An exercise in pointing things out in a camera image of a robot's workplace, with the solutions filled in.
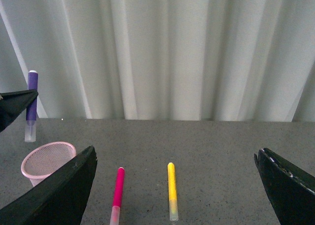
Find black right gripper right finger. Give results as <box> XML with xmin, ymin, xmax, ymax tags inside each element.
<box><xmin>254</xmin><ymin>148</ymin><xmax>315</xmax><ymax>225</ymax></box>

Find pink marker pen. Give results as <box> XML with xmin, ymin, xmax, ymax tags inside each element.
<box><xmin>110</xmin><ymin>167</ymin><xmax>125</xmax><ymax>225</ymax></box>

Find pink mesh pen cup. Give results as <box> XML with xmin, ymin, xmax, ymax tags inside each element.
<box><xmin>21</xmin><ymin>141</ymin><xmax>76</xmax><ymax>187</ymax></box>

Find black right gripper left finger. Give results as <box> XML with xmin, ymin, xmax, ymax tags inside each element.
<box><xmin>0</xmin><ymin>146</ymin><xmax>97</xmax><ymax>225</ymax></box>

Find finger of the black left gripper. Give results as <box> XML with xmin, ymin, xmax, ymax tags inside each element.
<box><xmin>0</xmin><ymin>89</ymin><xmax>38</xmax><ymax>132</ymax></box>

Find purple marker pen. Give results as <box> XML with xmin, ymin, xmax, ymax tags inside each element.
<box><xmin>25</xmin><ymin>70</ymin><xmax>38</xmax><ymax>142</ymax></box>

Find yellow marker pen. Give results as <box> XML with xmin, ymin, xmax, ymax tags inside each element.
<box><xmin>167</xmin><ymin>162</ymin><xmax>179</xmax><ymax>225</ymax></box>

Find white pleated curtain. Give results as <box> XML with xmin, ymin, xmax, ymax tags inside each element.
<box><xmin>0</xmin><ymin>0</ymin><xmax>315</xmax><ymax>122</ymax></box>

